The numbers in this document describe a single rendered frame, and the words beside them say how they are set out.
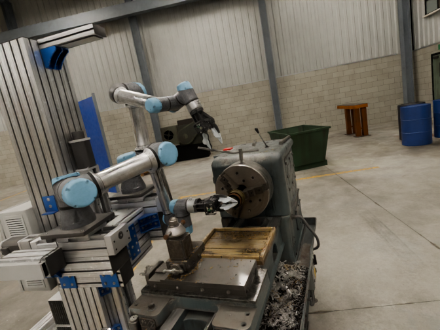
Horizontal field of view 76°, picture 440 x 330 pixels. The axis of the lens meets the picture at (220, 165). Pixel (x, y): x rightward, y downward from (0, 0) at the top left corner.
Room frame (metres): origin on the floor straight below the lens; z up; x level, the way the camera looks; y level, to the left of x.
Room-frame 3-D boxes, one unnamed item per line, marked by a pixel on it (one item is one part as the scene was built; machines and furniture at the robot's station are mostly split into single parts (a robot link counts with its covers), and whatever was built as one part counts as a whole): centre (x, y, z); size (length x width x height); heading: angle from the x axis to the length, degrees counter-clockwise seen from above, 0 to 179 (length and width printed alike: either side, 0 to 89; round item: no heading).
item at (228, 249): (1.32, 0.00, 0.89); 0.36 x 0.30 x 0.04; 67
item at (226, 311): (0.94, 0.16, 0.90); 0.47 x 0.30 x 0.06; 67
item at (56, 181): (1.23, 0.67, 1.33); 0.13 x 0.12 x 0.14; 39
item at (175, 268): (1.05, 0.20, 0.99); 0.20 x 0.10 x 0.05; 157
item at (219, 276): (0.99, 0.16, 0.95); 0.43 x 0.17 x 0.05; 67
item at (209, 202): (1.36, 0.10, 1.10); 0.12 x 0.09 x 0.08; 67
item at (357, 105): (9.38, -4.62, 0.50); 1.61 x 0.44 x 1.00; 173
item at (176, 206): (1.43, 0.24, 1.09); 0.11 x 0.08 x 0.09; 67
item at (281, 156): (1.94, -0.25, 1.06); 0.59 x 0.48 x 0.39; 157
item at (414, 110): (6.37, -4.58, 0.44); 0.59 x 0.59 x 0.88
